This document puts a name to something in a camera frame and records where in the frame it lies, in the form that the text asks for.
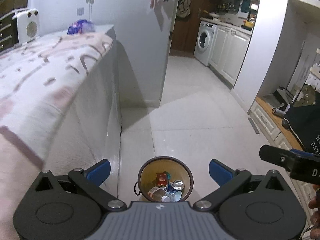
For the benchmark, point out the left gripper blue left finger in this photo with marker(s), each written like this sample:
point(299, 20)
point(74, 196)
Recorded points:
point(99, 172)

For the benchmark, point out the white bed platform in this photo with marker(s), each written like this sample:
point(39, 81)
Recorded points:
point(90, 129)

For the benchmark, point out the blue white snack wrapper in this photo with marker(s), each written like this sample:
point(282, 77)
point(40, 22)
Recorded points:
point(174, 195)

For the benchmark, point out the pink cartoon blanket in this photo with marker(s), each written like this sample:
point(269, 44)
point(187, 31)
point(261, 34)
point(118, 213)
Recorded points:
point(38, 81)

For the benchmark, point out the clear plastic bottle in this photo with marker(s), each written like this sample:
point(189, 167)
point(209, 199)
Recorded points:
point(158, 195)

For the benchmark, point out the hanging brown bag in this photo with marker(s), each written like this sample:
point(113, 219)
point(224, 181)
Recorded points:
point(183, 8)

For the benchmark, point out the white space heater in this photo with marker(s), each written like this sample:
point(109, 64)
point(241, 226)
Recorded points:
point(25, 26)

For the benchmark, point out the white washing machine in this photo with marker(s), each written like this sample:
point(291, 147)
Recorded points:
point(204, 42)

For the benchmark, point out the brown round trash bin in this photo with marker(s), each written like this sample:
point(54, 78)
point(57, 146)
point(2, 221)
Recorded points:
point(177, 169)

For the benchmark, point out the white kitchen cabinets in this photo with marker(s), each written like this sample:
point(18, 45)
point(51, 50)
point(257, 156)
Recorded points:
point(228, 52)

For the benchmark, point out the black drawer organizer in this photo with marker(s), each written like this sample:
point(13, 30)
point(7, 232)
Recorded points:
point(8, 32)

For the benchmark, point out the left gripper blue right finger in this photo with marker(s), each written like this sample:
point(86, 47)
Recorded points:
point(220, 173)

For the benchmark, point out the red cigarette box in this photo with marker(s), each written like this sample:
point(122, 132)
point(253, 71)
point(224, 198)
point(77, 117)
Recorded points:
point(161, 179)

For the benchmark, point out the purple tissue pack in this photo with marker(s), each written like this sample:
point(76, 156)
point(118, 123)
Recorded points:
point(81, 27)

